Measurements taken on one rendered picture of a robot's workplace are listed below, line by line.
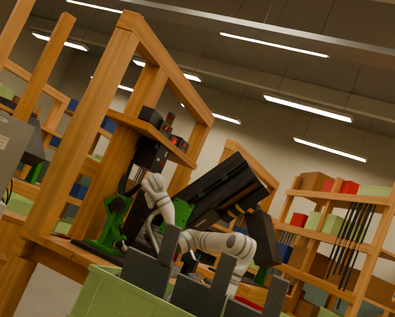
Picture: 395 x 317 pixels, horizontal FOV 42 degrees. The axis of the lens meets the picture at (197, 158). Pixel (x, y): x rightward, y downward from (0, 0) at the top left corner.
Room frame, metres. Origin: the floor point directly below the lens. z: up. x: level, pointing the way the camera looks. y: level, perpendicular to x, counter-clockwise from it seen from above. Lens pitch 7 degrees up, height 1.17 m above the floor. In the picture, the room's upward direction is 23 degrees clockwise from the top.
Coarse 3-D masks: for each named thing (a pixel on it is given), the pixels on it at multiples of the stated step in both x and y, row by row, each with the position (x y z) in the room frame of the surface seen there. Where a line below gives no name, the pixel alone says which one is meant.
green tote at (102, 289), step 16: (96, 272) 1.46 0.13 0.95; (112, 272) 1.59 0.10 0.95; (96, 288) 1.45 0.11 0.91; (112, 288) 1.44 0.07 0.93; (128, 288) 1.42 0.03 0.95; (80, 304) 1.46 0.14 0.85; (96, 304) 1.45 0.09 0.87; (112, 304) 1.43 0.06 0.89; (128, 304) 1.42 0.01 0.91; (144, 304) 1.40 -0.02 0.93; (160, 304) 1.38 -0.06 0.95
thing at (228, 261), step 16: (224, 256) 1.40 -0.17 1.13; (224, 272) 1.42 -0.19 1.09; (176, 288) 1.49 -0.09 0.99; (192, 288) 1.47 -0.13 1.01; (208, 288) 1.45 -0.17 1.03; (224, 288) 1.43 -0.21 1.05; (176, 304) 1.51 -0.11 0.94; (192, 304) 1.49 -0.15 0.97; (208, 304) 1.47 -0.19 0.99; (224, 304) 1.45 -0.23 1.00
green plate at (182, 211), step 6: (174, 204) 2.76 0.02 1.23; (180, 204) 2.75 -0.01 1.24; (186, 204) 2.74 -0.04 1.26; (192, 204) 2.74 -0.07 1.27; (180, 210) 2.74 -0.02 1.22; (186, 210) 2.73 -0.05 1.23; (180, 216) 2.72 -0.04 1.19; (186, 216) 2.72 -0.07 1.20; (162, 222) 2.73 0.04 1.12; (180, 222) 2.71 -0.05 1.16; (162, 228) 2.72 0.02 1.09
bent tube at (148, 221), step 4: (152, 212) 2.73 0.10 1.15; (156, 212) 2.72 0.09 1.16; (148, 216) 2.72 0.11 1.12; (152, 216) 2.72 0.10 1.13; (148, 220) 2.71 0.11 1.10; (148, 224) 2.70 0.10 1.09; (148, 228) 2.69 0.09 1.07; (148, 232) 2.69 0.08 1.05; (152, 232) 2.69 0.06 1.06; (152, 236) 2.67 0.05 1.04; (152, 240) 2.67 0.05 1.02; (156, 240) 2.67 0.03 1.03; (152, 244) 2.66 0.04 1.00; (156, 244) 2.66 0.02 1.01; (156, 248) 2.65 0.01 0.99; (156, 252) 2.64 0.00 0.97
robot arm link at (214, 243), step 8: (208, 232) 2.24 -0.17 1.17; (208, 240) 2.18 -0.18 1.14; (216, 240) 2.13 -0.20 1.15; (224, 240) 2.08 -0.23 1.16; (232, 240) 2.02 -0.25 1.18; (240, 240) 2.00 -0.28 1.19; (208, 248) 2.19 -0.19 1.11; (216, 248) 2.13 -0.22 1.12; (224, 248) 2.06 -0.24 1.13; (232, 248) 2.01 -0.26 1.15; (240, 248) 2.00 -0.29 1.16
